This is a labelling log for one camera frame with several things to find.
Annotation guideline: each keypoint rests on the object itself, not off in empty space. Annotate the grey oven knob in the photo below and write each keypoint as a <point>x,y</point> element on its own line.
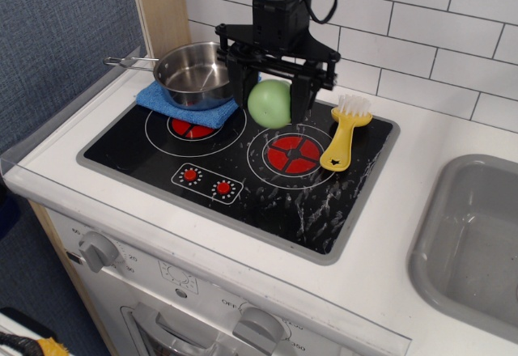
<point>259,329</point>
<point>97,250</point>

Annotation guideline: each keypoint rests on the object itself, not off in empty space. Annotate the grey right oven knob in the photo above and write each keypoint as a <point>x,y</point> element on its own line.
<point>259,329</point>

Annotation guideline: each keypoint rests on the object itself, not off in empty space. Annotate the white toy oven front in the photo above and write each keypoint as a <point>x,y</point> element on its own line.
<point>146,306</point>

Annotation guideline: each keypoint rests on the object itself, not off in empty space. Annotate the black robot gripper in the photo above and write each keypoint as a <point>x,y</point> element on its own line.
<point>278,42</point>

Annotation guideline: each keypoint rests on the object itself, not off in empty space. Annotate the stainless steel pot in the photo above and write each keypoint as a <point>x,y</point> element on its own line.
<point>191,76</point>

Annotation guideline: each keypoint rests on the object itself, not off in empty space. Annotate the green pear toy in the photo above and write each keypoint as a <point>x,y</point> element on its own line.
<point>269,103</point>

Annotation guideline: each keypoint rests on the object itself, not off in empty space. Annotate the wooden side post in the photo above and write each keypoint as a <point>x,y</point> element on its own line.
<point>165,25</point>

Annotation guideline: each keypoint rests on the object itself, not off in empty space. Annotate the clear acrylic guard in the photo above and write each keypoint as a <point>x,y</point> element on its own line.
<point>17,152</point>

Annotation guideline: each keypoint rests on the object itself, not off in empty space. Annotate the black toy stove top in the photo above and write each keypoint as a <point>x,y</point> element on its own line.
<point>266,183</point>

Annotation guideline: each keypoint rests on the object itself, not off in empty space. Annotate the yellow dish brush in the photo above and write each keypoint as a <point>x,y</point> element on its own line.
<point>352,112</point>

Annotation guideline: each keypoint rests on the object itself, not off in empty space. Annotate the grey left oven knob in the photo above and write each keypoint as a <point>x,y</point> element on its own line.
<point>97,250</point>

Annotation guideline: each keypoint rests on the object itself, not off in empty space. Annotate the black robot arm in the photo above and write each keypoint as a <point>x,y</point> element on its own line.
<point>279,43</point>

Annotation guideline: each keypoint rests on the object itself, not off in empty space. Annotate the blue cloth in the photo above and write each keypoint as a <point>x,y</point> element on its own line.
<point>155,98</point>

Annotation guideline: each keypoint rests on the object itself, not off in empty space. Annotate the yellow and black object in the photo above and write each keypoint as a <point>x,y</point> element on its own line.
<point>30,347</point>

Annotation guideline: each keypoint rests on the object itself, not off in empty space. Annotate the grey sink basin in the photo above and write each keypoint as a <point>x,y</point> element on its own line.
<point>464,260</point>

